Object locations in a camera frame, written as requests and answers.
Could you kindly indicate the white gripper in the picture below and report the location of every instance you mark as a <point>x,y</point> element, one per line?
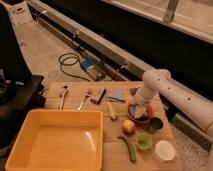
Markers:
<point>143,96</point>

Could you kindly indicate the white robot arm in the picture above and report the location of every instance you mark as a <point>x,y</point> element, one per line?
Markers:
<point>197,109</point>

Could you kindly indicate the red bowl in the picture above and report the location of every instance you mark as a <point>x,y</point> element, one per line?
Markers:
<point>144,120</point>

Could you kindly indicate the dark metal cup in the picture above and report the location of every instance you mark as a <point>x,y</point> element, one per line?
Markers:
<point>155,124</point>

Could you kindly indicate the red yellow apple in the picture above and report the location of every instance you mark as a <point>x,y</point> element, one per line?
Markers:
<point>128,126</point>

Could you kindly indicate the yellow corn toy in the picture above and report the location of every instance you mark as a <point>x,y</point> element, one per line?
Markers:
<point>113,114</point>

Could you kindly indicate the green plastic cup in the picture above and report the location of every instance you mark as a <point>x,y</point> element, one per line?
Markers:
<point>144,141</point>

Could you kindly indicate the wooden brush block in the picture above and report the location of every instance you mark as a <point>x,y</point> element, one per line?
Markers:
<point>96,99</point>

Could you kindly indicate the white plastic cup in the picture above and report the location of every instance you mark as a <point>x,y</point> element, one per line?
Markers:
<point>164,151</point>

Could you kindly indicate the blue power box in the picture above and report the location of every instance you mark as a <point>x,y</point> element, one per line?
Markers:
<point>86,64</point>

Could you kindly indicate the green cucumber toy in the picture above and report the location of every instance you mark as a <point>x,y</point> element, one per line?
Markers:
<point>132,155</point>

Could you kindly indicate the metal spoon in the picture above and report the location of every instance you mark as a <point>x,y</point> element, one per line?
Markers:
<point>63,95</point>

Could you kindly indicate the yellow plastic bin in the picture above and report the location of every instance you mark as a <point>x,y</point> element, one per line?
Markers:
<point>58,140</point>

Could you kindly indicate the black chair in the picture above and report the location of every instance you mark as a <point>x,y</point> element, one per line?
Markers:
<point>20,91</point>

